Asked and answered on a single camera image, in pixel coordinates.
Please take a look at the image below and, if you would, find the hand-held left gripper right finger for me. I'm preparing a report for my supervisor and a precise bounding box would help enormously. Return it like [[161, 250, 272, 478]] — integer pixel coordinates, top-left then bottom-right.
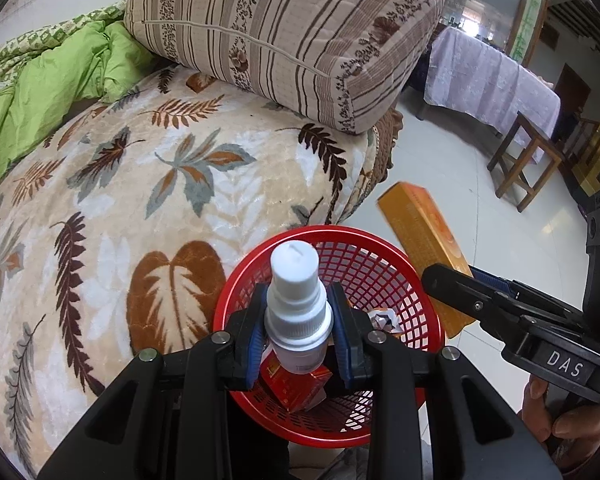
[[329, 284, 563, 480]]

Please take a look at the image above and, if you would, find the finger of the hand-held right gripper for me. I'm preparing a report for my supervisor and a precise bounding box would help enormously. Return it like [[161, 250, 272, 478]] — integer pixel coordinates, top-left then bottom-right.
[[420, 263, 577, 357], [469, 265, 582, 319]]

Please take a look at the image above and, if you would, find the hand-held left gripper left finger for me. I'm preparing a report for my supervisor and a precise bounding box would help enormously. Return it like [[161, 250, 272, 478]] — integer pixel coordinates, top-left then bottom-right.
[[37, 284, 269, 480]]

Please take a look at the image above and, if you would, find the white spray bottle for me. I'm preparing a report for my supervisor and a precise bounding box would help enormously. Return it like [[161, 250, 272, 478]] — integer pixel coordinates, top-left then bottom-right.
[[264, 240, 334, 375]]

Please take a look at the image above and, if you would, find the red cigarette pack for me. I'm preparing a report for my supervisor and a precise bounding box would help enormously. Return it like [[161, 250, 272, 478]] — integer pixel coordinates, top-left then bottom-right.
[[257, 349, 334, 414]]

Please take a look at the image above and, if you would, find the red mesh basket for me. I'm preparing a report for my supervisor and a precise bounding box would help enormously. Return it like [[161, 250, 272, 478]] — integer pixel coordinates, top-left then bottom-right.
[[213, 225, 444, 449]]

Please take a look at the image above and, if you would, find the orange box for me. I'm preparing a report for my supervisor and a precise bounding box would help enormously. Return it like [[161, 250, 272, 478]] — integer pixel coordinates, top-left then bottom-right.
[[377, 182, 474, 337]]

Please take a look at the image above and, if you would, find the person's right hand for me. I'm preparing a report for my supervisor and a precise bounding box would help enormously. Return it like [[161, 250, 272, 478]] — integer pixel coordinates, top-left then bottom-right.
[[519, 378, 600, 474]]

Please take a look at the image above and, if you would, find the crumpled white paper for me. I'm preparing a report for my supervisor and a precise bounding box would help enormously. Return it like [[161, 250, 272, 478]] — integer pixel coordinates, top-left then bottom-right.
[[367, 309, 399, 334]]

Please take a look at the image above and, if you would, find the wooden stool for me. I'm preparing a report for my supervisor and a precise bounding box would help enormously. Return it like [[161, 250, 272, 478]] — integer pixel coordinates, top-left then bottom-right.
[[487, 111, 566, 214]]

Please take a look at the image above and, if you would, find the brown patterned bed cover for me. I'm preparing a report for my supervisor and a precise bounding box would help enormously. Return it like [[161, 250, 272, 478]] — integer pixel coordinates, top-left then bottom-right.
[[339, 107, 405, 224]]

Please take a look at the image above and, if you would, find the table with purple cloth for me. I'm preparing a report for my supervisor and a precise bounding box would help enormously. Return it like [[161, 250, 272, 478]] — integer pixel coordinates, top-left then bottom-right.
[[423, 25, 562, 164]]

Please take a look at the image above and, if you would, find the striped floral cushion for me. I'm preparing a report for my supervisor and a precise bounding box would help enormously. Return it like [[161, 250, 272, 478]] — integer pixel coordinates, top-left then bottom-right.
[[123, 0, 447, 135]]

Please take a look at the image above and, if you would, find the green quilt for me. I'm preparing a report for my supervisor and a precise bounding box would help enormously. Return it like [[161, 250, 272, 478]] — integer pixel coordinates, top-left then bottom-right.
[[0, 4, 157, 194]]

